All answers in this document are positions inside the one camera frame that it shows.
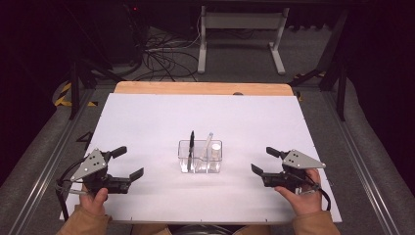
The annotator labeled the white cylindrical tube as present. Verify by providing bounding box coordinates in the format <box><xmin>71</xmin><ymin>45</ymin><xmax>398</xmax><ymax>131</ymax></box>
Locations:
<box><xmin>209</xmin><ymin>143</ymin><xmax>221</xmax><ymax>172</ymax></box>

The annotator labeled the white metal table frame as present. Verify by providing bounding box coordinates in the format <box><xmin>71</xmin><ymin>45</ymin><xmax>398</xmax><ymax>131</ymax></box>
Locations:
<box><xmin>197</xmin><ymin>5</ymin><xmax>291</xmax><ymax>75</ymax></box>

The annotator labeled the person's right hand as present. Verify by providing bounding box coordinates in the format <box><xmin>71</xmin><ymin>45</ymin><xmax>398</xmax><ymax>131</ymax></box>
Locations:
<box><xmin>273</xmin><ymin>167</ymin><xmax>324</xmax><ymax>217</ymax></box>

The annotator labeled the person's leg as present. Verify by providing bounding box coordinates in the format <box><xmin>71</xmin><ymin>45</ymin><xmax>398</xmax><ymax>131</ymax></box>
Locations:
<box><xmin>130</xmin><ymin>223</ymin><xmax>172</xmax><ymax>235</ymax></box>
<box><xmin>231</xmin><ymin>224</ymin><xmax>272</xmax><ymax>235</ymax></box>

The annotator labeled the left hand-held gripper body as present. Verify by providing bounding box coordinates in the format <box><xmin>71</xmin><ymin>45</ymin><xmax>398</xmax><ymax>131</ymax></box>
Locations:
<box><xmin>69</xmin><ymin>148</ymin><xmax>132</xmax><ymax>197</ymax></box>

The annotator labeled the bundle of floor cables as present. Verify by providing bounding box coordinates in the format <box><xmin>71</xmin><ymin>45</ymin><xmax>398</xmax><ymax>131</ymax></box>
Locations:
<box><xmin>131</xmin><ymin>13</ymin><xmax>201</xmax><ymax>82</ymax></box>

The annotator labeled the black pen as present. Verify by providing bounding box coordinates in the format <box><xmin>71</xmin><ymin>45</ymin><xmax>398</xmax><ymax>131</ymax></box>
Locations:
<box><xmin>187</xmin><ymin>130</ymin><xmax>196</xmax><ymax>172</ymax></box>

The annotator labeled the person's left hand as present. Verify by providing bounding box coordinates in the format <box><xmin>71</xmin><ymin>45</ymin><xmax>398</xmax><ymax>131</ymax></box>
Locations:
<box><xmin>78</xmin><ymin>184</ymin><xmax>110</xmax><ymax>217</ymax></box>

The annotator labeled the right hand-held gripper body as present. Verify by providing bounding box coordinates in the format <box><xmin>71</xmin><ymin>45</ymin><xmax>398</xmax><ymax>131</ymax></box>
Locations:
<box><xmin>261</xmin><ymin>149</ymin><xmax>327</xmax><ymax>196</ymax></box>

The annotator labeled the hand-held gripper cable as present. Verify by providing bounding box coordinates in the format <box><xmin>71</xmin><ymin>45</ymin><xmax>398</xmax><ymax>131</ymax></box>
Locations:
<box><xmin>55</xmin><ymin>156</ymin><xmax>92</xmax><ymax>223</ymax></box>
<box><xmin>292</xmin><ymin>171</ymin><xmax>332</xmax><ymax>212</ymax></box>

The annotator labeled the metal floor rail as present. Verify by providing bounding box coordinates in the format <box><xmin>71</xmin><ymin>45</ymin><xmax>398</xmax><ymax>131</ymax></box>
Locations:
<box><xmin>321</xmin><ymin>89</ymin><xmax>397</xmax><ymax>235</ymax></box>
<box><xmin>8</xmin><ymin>87</ymin><xmax>99</xmax><ymax>235</ymax></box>

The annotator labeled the black triangular bracket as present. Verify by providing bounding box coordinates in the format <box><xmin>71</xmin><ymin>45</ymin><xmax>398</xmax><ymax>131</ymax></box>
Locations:
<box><xmin>75</xmin><ymin>130</ymin><xmax>94</xmax><ymax>151</ymax></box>

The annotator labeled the person's left leg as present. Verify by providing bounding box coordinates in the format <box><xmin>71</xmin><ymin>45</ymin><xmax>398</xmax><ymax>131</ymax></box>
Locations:
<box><xmin>130</xmin><ymin>223</ymin><xmax>172</xmax><ymax>235</ymax></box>

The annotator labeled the yellow black hazard tape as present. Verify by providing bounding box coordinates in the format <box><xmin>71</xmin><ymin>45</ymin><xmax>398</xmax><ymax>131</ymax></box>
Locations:
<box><xmin>53</xmin><ymin>81</ymin><xmax>98</xmax><ymax>108</ymax></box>

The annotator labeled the person's right leg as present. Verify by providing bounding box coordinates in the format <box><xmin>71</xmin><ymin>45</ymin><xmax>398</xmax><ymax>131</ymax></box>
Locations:
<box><xmin>231</xmin><ymin>224</ymin><xmax>272</xmax><ymax>235</ymax></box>

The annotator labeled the black metal stand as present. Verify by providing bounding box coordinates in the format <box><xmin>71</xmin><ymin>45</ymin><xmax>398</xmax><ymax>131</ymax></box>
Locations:
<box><xmin>288</xmin><ymin>9</ymin><xmax>348</xmax><ymax>122</ymax></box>
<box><xmin>63</xmin><ymin>58</ymin><xmax>126</xmax><ymax>120</ymax></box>

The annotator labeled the white pen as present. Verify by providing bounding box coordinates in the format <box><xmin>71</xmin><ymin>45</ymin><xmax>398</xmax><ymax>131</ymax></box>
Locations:
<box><xmin>195</xmin><ymin>131</ymin><xmax>214</xmax><ymax>172</ymax></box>

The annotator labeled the clear plastic organizer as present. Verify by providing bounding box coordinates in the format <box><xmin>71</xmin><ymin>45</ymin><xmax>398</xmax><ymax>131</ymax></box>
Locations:
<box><xmin>177</xmin><ymin>139</ymin><xmax>224</xmax><ymax>174</ymax></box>

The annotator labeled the left hand-held gripper cable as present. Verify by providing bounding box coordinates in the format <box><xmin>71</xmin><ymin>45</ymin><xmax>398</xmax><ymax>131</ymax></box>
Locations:
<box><xmin>55</xmin><ymin>156</ymin><xmax>92</xmax><ymax>223</ymax></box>

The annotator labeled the right hand-held gripper cable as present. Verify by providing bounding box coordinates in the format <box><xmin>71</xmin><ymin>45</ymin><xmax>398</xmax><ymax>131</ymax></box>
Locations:
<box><xmin>292</xmin><ymin>171</ymin><xmax>332</xmax><ymax>212</ymax></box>

